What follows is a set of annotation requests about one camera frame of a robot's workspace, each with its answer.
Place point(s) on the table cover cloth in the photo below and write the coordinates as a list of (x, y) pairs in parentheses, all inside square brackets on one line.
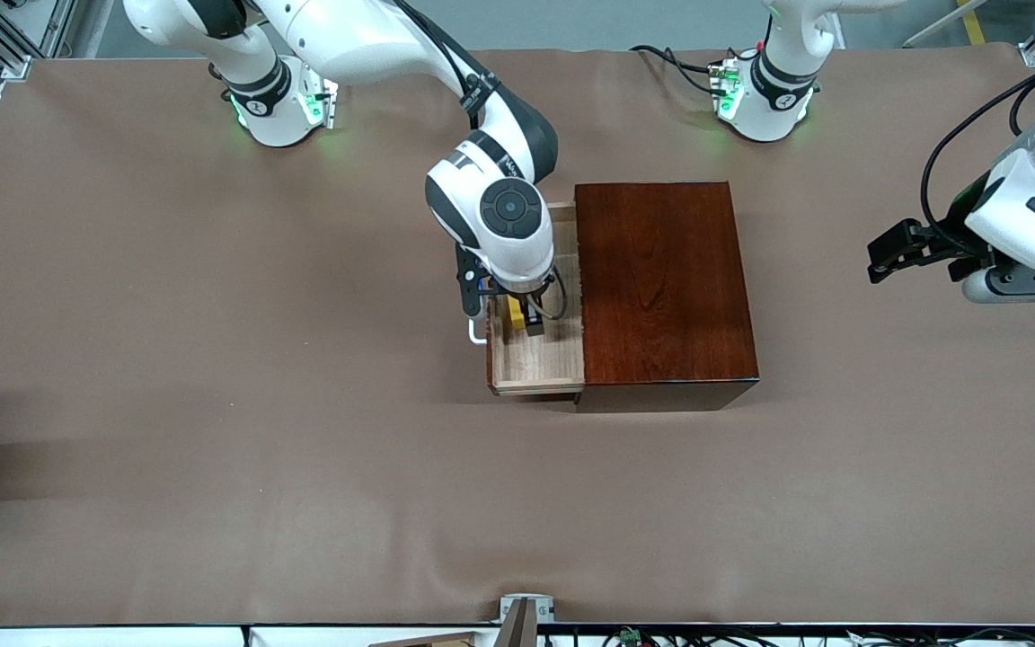
[(302, 404)]

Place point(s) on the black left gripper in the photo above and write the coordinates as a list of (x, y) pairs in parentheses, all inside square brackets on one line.
[(950, 243)]

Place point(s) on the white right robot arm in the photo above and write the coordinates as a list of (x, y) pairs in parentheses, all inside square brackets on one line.
[(347, 36)]

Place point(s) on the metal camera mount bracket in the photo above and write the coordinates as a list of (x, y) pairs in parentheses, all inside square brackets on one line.
[(517, 620)]

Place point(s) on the dark wooden cabinet box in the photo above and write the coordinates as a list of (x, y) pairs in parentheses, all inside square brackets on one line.
[(661, 288)]

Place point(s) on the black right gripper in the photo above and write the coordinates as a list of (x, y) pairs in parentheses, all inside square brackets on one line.
[(535, 316)]

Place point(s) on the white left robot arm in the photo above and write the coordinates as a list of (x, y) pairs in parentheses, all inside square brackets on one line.
[(787, 36)]

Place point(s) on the tan wooden board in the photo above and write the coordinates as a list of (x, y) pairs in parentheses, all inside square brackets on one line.
[(437, 641)]

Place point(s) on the aluminium frame profile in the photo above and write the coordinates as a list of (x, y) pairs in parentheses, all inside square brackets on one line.
[(16, 67), (1030, 54)]

